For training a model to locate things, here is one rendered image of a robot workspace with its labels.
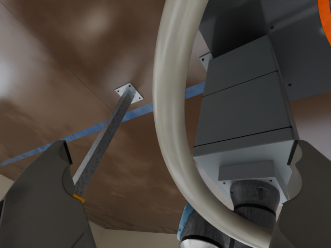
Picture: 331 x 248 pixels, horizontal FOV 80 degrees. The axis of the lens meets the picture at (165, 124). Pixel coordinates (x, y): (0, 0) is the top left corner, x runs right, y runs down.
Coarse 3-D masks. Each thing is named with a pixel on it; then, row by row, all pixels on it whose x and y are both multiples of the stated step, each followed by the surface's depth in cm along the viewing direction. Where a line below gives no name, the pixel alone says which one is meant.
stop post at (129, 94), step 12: (132, 96) 184; (120, 108) 167; (108, 120) 161; (120, 120) 164; (108, 132) 151; (96, 144) 143; (108, 144) 148; (96, 156) 137; (84, 168) 128; (96, 168) 135; (84, 180) 126
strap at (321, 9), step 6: (318, 0) 104; (324, 0) 103; (318, 6) 106; (324, 6) 105; (324, 12) 107; (330, 12) 106; (324, 18) 109; (330, 18) 108; (324, 24) 111; (330, 24) 110; (324, 30) 113; (330, 30) 112; (330, 36) 114; (330, 42) 117
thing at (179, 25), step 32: (192, 0) 14; (160, 32) 15; (192, 32) 15; (160, 64) 16; (160, 96) 17; (160, 128) 19; (192, 160) 21; (192, 192) 22; (224, 224) 25; (256, 224) 28
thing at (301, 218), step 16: (304, 144) 10; (288, 160) 11; (304, 160) 9; (320, 160) 9; (304, 176) 8; (320, 176) 8; (288, 192) 9; (304, 192) 8; (320, 192) 7; (288, 208) 7; (304, 208) 7; (320, 208) 7; (288, 224) 6; (304, 224) 6; (320, 224) 6; (272, 240) 7; (288, 240) 6; (304, 240) 6; (320, 240) 6
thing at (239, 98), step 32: (224, 64) 127; (256, 64) 107; (224, 96) 105; (256, 96) 91; (224, 128) 89; (256, 128) 79; (288, 128) 71; (224, 160) 85; (256, 160) 80; (224, 192) 106
